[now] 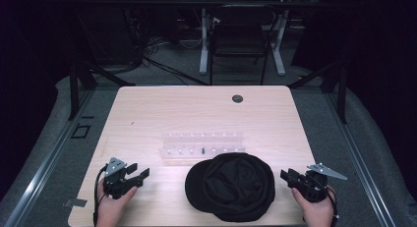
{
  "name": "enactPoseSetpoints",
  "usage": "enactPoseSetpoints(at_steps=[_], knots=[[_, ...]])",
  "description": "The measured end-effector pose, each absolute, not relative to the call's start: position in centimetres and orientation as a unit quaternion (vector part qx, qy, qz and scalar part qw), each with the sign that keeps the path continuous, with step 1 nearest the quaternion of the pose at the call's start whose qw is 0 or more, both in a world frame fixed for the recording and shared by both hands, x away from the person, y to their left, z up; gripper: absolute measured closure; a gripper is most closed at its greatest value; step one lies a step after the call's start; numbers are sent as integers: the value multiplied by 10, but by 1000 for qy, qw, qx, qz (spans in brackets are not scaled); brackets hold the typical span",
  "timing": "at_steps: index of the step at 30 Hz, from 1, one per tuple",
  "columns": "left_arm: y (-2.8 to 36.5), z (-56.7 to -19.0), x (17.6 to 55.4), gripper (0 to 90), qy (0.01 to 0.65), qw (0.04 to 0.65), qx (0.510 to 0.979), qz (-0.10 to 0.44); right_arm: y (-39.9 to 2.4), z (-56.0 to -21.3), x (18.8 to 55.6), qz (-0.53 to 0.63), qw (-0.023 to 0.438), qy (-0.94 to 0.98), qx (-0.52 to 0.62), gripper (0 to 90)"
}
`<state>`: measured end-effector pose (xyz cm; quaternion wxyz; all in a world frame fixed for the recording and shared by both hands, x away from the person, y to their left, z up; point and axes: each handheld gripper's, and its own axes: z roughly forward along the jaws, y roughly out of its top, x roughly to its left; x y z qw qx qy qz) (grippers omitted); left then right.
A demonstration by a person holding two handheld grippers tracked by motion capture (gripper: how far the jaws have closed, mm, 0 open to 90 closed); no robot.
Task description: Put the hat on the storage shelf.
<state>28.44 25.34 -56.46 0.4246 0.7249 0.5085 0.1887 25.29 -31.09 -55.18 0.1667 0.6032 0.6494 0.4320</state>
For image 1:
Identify black metal frame stand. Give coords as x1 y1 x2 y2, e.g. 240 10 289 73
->
67 55 136 122
287 60 349 125

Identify black floor cables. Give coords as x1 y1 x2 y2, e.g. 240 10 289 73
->
142 36 210 87

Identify dark equipment cabinet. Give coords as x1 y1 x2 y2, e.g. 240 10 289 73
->
77 0 145 67

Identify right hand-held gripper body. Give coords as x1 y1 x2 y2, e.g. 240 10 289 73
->
289 162 349 203

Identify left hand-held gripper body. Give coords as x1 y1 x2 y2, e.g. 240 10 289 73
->
102 156 145 200

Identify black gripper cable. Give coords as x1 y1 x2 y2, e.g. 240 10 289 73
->
326 185 340 227
92 165 110 227

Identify person's right hand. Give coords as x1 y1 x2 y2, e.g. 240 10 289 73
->
291 187 336 227

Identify person's left hand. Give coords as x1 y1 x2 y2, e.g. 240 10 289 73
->
96 177 139 227

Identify grey tape piece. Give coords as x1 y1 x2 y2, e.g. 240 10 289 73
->
63 198 89 208

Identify clear acrylic rack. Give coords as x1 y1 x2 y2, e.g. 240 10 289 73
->
158 131 247 161

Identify metal floor rail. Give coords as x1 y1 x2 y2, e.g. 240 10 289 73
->
3 88 96 227
326 90 396 227

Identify black folding chair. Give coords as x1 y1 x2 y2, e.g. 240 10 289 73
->
208 4 280 86

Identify black cap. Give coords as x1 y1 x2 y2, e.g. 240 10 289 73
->
184 151 276 223

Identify black tape square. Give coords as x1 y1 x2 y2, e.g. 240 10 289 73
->
70 123 91 140

